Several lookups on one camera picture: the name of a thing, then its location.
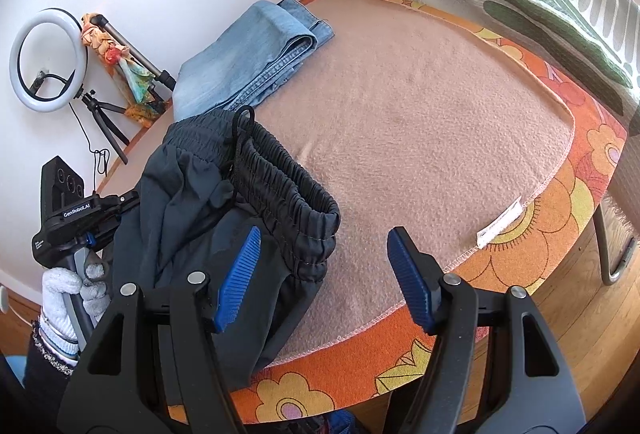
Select orange floral scarf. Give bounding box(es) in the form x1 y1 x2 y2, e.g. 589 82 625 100
81 14 166 128

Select left white gloved hand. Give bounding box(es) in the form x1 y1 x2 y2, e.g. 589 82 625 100
38 264 111 366

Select folded grey tripod stand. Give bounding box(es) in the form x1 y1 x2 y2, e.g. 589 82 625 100
89 14 176 105

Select white ring light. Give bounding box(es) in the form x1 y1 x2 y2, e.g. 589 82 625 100
9 7 88 113

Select dark grey pants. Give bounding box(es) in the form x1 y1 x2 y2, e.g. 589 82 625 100
111 106 341 391

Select light blue folded jeans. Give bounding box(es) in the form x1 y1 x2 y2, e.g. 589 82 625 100
172 0 334 121

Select metal chair leg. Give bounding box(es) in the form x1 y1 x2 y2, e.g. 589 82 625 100
592 203 639 287

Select black mini tripod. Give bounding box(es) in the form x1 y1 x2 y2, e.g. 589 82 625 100
79 90 130 164

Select left dark sleeve forearm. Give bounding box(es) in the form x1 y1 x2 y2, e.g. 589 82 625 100
23 322 79 428

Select pink fleece blanket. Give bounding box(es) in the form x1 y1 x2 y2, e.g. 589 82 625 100
96 0 576 367

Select orange floral bed sheet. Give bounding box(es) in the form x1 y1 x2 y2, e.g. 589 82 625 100
96 0 629 426

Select black ring light cable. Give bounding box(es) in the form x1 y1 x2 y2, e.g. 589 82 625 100
29 69 113 193

